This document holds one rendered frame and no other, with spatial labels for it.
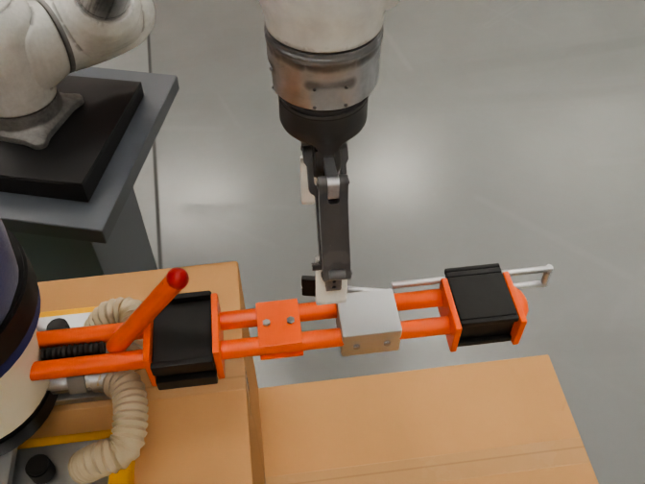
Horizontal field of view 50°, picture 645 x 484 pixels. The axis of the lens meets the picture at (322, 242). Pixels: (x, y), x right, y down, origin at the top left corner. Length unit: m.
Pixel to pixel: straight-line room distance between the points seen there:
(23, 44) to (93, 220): 0.36
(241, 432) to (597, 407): 1.38
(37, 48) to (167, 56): 1.69
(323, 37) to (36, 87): 1.08
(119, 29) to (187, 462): 0.89
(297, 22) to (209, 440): 0.57
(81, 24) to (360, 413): 0.92
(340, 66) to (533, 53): 2.72
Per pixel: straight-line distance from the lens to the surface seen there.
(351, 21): 0.50
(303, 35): 0.51
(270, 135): 2.68
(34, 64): 1.50
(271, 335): 0.80
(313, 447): 1.33
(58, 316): 1.03
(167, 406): 0.94
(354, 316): 0.81
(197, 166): 2.59
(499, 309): 0.83
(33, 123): 1.56
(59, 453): 0.92
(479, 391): 1.42
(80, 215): 1.45
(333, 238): 0.59
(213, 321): 0.80
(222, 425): 0.92
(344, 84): 0.54
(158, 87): 1.71
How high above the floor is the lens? 1.77
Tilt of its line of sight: 50 degrees down
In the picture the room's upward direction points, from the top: straight up
